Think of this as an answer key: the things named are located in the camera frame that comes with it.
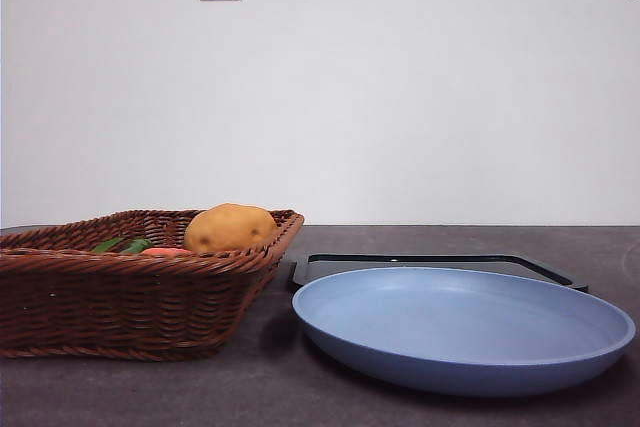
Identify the black rectangular tray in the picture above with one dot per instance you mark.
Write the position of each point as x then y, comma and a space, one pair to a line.
540, 265

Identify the yellow-brown potato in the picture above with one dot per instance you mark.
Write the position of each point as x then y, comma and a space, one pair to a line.
227, 229

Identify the blue round plate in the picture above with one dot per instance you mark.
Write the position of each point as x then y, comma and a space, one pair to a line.
450, 327

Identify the orange carrot with green leaves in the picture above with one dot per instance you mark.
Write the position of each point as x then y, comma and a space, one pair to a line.
165, 250

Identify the green vegetable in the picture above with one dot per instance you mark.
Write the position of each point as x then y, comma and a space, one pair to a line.
136, 246

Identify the brown wicker basket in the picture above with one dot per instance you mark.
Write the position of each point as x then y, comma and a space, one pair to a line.
125, 307

